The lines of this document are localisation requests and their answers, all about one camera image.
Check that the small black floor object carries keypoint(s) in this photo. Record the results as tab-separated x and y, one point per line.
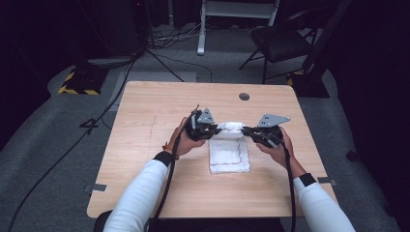
352	155

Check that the person's dark lap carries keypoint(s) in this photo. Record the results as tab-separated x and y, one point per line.
209	225

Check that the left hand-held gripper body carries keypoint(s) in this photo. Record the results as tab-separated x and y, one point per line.
199	127

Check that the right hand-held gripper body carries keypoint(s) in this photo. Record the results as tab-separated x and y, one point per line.
269	133

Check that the round grey table grommet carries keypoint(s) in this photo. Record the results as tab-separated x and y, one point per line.
244	96

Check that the person's left hand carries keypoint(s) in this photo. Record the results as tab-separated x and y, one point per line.
182	145

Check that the black slanted stand pole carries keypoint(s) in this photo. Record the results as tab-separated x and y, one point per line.
328	32

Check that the yellow black striped stand base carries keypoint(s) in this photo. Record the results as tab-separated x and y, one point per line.
309	85
82	82

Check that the person's right hand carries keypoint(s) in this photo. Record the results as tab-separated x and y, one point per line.
280	154

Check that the dark equipment cabinet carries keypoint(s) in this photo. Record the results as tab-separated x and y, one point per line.
119	29

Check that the white towel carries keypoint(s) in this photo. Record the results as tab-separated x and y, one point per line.
228	154

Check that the white metal desk frame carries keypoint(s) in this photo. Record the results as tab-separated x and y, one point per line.
225	9

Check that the black folding chair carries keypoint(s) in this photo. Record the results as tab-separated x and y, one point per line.
280	42

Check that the grey tape piece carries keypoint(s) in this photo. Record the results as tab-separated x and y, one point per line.
96	187
327	181

